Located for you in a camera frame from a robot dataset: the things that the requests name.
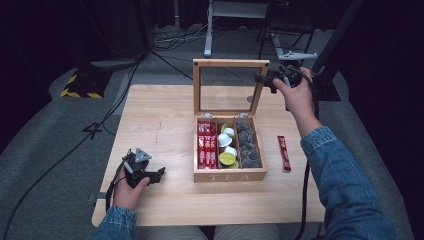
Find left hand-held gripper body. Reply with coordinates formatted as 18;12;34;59
122;147;153;189

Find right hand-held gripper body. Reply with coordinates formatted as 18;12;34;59
274;50;319;88

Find red stick sachet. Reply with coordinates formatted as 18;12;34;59
276;135;293;173

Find wooden box with glass lid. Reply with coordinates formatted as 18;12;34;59
192;58;270;184

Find person's right hand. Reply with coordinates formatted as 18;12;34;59
272;68;316;118

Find person's left hand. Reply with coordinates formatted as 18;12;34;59
113;166;151;209

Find black stand base yellow stripes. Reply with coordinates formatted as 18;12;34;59
59;68;113;100
313;73;343;102

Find black chair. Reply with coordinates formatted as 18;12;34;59
255;0;316;69

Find bundle of red sachets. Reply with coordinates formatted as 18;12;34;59
197;121;219;170

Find dark slanted pole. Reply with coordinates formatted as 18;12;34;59
311;0;365;75

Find person's left leg beige trousers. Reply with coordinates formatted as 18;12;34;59
134;225;208;240

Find person's leg beige trousers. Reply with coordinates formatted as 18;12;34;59
213;223;282;240
134;225;208;240

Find pile of dark pods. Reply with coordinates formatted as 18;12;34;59
235;121;263;169

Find pile of white green capsules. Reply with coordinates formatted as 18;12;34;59
217;122;240;170

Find person's right leg beige trousers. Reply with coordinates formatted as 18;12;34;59
213;223;282;240

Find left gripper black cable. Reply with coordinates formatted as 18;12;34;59
105;161;130;212

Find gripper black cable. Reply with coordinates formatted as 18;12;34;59
105;161;130;212
292;65;322;240

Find grey metal table bracket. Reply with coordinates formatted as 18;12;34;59
88;192;108;203

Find long black floor cable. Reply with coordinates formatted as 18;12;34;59
0;54;146;240

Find white desk frame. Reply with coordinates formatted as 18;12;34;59
203;0;286;61

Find thin black floor cable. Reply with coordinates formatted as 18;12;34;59
151;49;248;87

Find tangle of floor cables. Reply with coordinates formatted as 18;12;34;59
152;21;216;52

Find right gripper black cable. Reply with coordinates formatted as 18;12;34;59
292;65;322;240

